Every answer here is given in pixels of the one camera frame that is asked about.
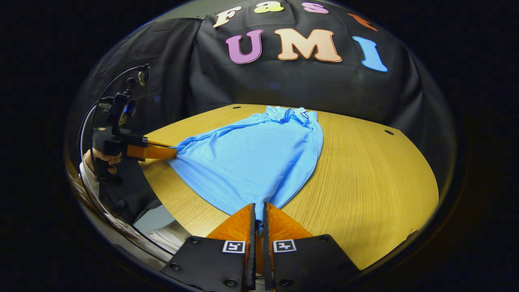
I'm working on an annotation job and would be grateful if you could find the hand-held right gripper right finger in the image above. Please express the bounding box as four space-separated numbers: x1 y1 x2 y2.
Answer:
263 202 362 292

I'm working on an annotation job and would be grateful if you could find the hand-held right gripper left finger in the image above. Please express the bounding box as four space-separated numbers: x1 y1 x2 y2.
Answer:
160 203 257 292

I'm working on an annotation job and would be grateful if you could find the light blue T-shirt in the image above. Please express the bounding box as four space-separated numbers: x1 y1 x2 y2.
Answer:
167 105 324 236

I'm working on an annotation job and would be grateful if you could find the black backdrop cloth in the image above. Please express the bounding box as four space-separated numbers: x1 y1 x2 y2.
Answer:
67 0 457 179

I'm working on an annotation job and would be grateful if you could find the long black cable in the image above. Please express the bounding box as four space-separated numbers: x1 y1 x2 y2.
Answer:
76 66 176 257

